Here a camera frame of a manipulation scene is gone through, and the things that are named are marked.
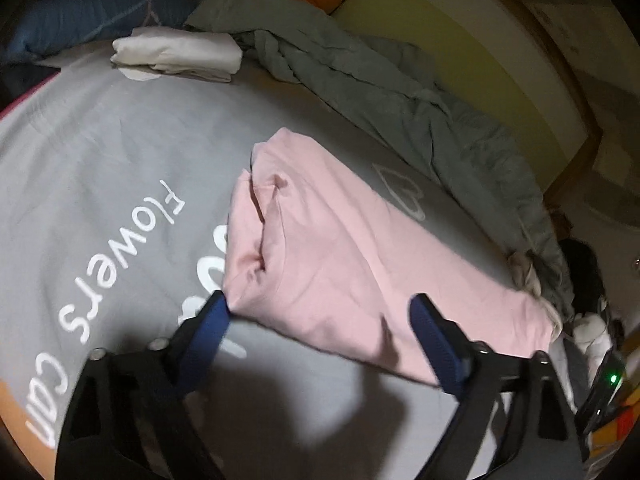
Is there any beige crumpled cloth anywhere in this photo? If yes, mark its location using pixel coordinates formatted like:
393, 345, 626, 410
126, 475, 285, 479
507, 250, 563, 333

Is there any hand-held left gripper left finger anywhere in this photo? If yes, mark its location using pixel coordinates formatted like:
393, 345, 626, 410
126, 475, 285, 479
55, 290, 232, 480

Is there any black tablet with pink edge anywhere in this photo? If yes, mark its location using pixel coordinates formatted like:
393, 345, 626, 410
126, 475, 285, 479
0, 67, 61, 116

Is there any white soft object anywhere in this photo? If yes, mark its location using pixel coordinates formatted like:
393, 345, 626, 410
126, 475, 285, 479
572, 312, 618, 376

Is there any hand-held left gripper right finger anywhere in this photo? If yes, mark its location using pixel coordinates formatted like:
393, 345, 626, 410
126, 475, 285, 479
409, 294, 586, 480

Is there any blue pillow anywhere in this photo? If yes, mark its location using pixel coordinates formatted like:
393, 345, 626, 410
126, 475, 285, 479
7, 0, 201, 63

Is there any grey printed bed sheet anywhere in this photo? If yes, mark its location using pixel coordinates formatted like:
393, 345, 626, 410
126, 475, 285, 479
0, 40, 581, 480

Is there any pink printed t-shirt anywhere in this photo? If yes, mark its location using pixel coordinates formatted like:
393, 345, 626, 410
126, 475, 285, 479
222, 127, 558, 388

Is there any grey-green blanket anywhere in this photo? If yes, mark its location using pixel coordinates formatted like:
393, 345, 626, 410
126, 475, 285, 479
182, 0, 576, 321

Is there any black dark object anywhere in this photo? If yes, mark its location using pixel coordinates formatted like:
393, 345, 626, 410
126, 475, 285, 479
556, 239, 626, 328

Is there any folded white cloth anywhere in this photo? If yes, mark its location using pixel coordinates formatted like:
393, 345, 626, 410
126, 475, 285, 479
110, 27, 244, 83

